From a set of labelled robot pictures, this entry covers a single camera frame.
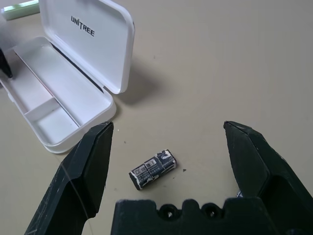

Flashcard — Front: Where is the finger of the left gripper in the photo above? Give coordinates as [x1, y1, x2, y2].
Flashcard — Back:
[0, 47, 14, 79]

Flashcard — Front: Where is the white pencil case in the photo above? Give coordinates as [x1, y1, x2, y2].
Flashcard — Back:
[0, 0, 136, 154]

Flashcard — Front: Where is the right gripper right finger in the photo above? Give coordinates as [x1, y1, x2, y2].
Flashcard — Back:
[223, 120, 313, 235]

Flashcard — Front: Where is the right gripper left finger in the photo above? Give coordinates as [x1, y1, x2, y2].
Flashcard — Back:
[24, 121, 114, 235]

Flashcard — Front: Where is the eraser with black wrapper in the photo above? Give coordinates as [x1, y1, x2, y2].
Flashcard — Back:
[129, 148, 177, 191]

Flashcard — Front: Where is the green highlighter pen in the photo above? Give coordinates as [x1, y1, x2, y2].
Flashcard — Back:
[1, 0, 40, 21]

